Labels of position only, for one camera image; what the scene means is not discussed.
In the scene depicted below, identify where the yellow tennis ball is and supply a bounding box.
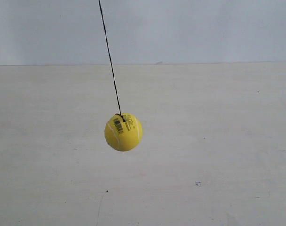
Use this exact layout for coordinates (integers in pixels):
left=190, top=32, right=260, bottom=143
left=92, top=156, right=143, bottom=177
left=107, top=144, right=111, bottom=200
left=104, top=113, right=143, bottom=152

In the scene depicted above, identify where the black hanging string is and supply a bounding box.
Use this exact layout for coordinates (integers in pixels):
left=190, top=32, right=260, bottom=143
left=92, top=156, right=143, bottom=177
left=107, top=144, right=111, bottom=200
left=98, top=0, right=126, bottom=123

